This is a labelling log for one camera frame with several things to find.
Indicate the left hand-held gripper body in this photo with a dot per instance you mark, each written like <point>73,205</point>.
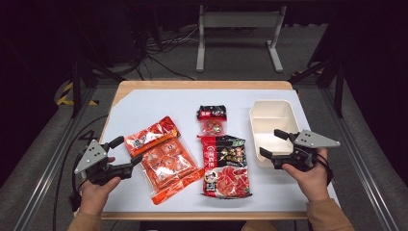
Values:
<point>91,159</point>

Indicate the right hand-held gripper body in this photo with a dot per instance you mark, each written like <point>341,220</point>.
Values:
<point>312,139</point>

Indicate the white lunch box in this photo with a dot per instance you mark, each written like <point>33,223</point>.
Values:
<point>269,118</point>

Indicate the orange clear seasoning packet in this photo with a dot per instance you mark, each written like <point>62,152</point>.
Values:
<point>163,160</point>

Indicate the large black red packet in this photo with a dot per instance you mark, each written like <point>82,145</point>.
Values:
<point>224,166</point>

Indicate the person's left hand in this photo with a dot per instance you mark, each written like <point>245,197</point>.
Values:
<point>96,195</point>

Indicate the person's right hand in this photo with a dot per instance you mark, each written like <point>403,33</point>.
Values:
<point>309,183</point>

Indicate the black metal stand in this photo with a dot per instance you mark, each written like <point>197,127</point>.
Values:
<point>76,86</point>
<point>338,86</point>

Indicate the small black red packet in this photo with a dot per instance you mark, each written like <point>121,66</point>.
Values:
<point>211,123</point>

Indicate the yellow black floor tape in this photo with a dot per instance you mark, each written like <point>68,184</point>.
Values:
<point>65,89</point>

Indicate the white table mat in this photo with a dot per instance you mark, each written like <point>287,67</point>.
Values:
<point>179,102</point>

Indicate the grey metal stand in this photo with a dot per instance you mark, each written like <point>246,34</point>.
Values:
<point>240,20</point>

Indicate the aluminium floor rail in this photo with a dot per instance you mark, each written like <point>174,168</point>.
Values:
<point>52,163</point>
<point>359,160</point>

